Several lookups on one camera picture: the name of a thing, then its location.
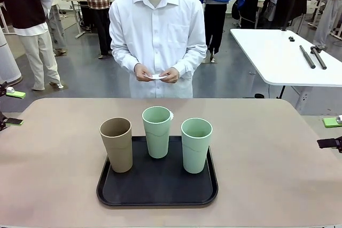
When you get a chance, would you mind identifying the person's right hand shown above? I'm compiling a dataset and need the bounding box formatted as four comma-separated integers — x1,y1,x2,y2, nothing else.
134,63,154,82

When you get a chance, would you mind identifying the person in black coat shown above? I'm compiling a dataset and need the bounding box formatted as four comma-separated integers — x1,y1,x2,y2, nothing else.
239,0,312,30

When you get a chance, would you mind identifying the black plastic tray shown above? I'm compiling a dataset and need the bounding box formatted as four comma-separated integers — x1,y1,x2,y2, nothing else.
96,135,219,207

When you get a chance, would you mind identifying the white cylindrical appliance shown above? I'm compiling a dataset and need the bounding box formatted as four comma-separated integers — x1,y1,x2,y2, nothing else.
0,27,24,88

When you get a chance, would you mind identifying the person's left hand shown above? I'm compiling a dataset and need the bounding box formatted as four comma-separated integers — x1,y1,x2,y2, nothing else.
159,67,179,84

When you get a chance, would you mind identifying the person in grey sweatpants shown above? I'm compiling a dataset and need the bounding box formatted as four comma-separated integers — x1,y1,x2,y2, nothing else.
313,0,342,50

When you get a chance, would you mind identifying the person in white shirt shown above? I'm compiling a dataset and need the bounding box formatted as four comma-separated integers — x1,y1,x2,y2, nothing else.
108,0,208,99

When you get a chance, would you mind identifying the tan tall cup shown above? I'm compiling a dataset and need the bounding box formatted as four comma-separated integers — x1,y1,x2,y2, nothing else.
99,117,133,173

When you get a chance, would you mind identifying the light green tall cup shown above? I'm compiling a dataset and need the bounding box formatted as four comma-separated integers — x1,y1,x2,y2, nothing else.
181,117,214,174
141,106,172,159

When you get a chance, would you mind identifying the person in dark t-shirt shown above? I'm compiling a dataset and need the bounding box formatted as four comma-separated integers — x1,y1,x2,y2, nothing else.
0,0,65,92

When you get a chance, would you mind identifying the person in grey trousers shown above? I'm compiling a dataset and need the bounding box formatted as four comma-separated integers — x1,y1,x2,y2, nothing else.
40,0,67,56

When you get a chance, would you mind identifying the person's right forearm white sleeve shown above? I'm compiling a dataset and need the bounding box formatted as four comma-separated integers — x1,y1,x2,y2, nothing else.
110,43,141,75

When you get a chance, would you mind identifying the white rounded table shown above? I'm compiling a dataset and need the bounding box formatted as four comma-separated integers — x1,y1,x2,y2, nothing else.
229,28,342,114

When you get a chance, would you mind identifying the person's left forearm white sleeve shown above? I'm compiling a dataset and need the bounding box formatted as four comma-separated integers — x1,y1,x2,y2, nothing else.
172,46,208,79

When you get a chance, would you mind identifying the black metal rod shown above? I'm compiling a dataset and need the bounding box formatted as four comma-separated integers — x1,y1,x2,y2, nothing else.
309,46,328,70
299,45,316,69

